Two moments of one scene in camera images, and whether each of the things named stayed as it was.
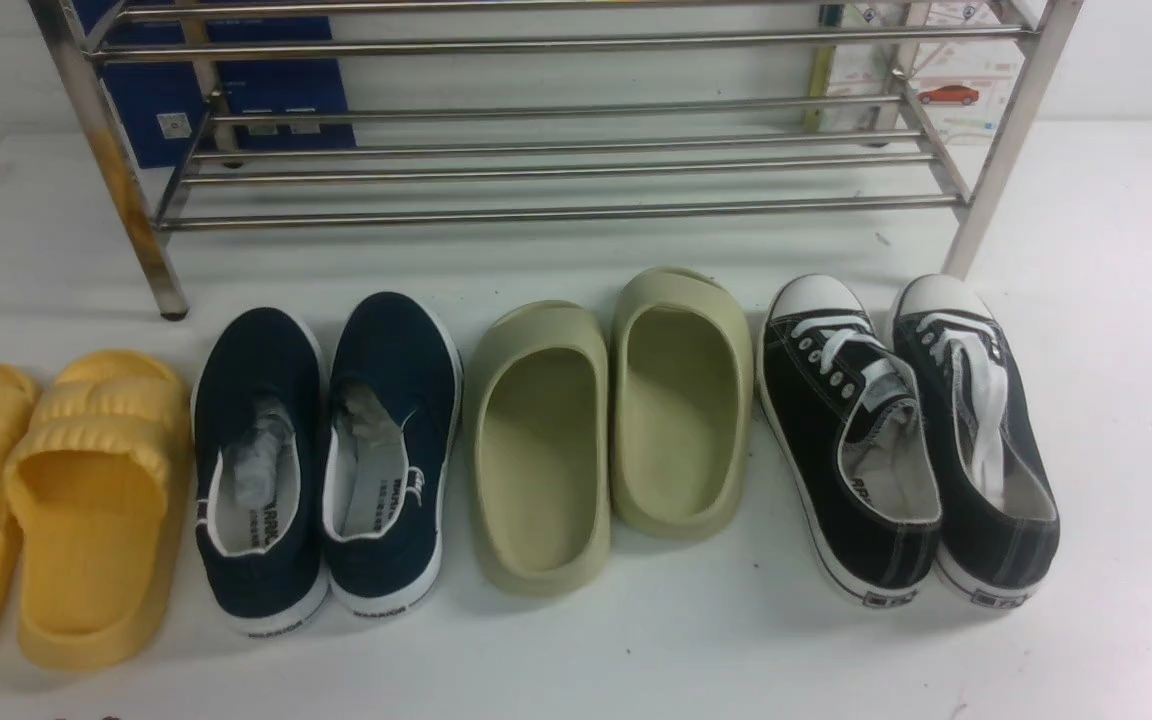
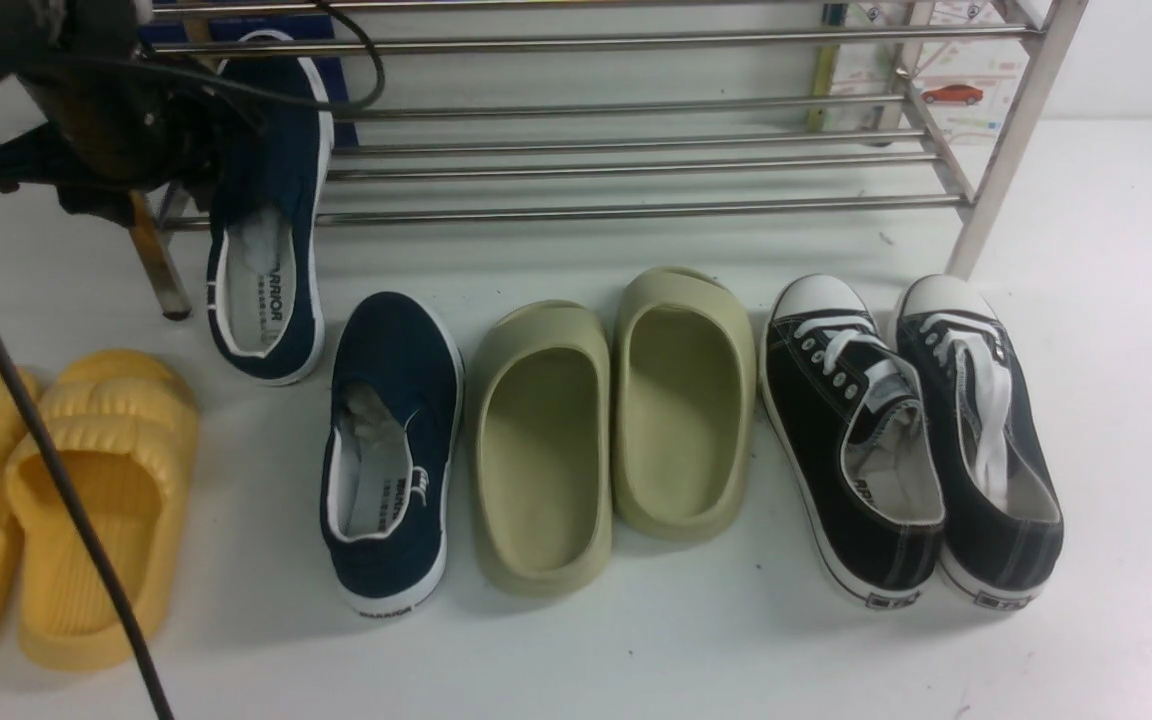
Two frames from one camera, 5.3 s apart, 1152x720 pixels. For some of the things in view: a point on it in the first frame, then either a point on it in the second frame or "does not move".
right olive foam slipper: [681, 404] does not move
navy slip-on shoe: [260, 419] → [273, 146]
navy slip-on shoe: [395, 381] does not move
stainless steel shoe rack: [269, 116] does not move
